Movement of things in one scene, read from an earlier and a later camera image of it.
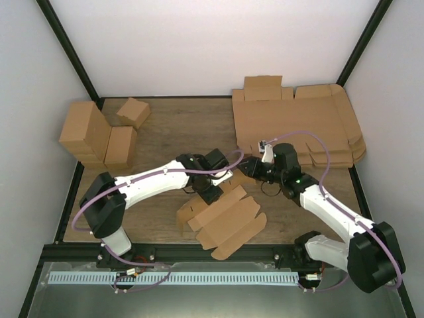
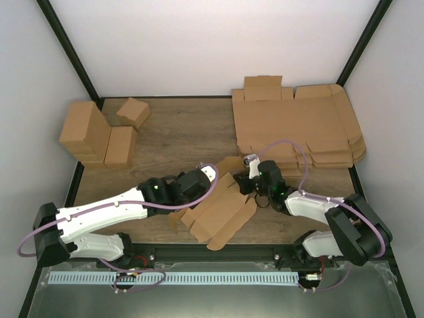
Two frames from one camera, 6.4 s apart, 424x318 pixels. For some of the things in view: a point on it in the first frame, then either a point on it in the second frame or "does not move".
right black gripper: (252, 168) to (242, 183)
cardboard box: (121, 148) does not move
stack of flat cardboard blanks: (317, 120) does not move
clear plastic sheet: (324, 291) does not move
